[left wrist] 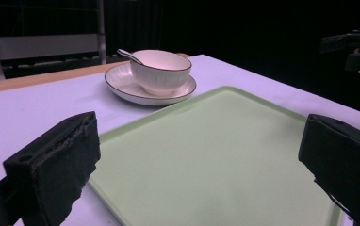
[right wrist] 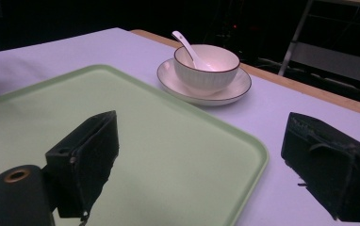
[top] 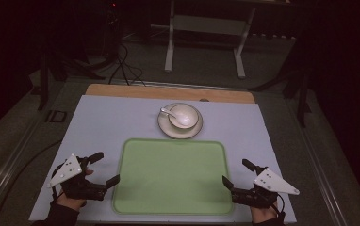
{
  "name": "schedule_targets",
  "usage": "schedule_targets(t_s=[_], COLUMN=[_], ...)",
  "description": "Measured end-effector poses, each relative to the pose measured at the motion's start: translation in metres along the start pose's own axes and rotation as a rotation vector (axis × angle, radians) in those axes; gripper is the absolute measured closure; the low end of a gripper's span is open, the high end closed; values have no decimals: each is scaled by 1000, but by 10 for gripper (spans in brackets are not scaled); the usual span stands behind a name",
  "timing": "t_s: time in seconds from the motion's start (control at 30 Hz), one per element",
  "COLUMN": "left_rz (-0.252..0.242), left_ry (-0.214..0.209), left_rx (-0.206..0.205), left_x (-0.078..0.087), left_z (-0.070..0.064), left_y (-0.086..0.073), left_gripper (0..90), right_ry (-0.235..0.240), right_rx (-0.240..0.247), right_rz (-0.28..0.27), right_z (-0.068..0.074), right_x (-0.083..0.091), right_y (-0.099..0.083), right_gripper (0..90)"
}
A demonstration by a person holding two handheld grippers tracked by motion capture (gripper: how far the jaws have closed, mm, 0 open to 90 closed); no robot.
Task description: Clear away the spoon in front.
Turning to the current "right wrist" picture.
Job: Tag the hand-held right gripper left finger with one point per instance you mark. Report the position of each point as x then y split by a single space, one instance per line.
87 163

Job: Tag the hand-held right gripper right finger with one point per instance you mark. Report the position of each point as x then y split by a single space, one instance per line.
325 163

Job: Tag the white saucer plate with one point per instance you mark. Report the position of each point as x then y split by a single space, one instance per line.
231 92

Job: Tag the white ribbed bowl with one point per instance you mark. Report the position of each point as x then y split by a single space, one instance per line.
206 75

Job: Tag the white ceramic spoon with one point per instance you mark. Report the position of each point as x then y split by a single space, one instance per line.
190 53

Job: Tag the white tablecloth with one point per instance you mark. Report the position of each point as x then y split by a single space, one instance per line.
294 103

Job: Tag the light green plastic tray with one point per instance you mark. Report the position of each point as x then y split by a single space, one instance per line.
168 150

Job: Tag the metal stand frame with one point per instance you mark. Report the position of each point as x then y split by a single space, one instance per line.
329 53

